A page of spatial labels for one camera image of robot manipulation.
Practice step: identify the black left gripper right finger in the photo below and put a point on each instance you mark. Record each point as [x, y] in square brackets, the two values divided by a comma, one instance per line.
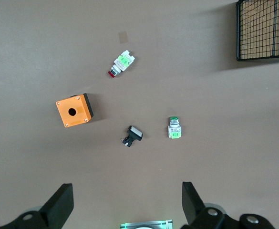
[194, 205]

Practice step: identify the green push button switch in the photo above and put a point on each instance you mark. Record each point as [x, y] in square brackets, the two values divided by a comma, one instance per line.
[174, 127]

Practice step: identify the brown tape patch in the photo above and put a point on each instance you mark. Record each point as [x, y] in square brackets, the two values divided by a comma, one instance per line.
[123, 37]

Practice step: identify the orange button enclosure box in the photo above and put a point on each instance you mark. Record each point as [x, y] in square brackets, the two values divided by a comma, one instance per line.
[73, 111]

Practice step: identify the wooden tray black mesh sides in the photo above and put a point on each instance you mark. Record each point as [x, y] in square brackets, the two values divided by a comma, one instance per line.
[263, 31]

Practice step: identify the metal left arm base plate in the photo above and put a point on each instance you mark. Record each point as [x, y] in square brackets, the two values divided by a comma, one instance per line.
[146, 224]

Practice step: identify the green white button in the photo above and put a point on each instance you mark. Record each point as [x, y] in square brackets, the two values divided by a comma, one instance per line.
[122, 63]

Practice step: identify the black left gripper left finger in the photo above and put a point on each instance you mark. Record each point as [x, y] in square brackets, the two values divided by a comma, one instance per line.
[58, 205]

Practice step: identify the black square push button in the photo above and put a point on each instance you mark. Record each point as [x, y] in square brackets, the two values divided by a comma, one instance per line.
[133, 136]

